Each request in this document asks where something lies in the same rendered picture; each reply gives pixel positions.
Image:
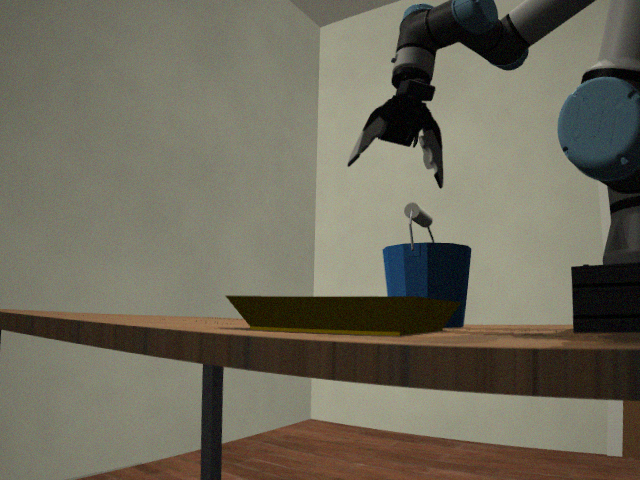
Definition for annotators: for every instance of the yellow square tray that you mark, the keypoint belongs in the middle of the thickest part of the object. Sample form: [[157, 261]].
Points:
[[374, 315]]

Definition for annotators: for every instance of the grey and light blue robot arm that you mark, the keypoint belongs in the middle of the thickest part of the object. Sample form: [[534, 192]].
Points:
[[598, 125]]

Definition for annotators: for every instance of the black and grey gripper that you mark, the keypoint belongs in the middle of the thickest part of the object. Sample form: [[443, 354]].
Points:
[[408, 115]]

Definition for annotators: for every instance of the blue pail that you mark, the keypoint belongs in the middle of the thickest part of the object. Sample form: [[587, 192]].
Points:
[[430, 270]]

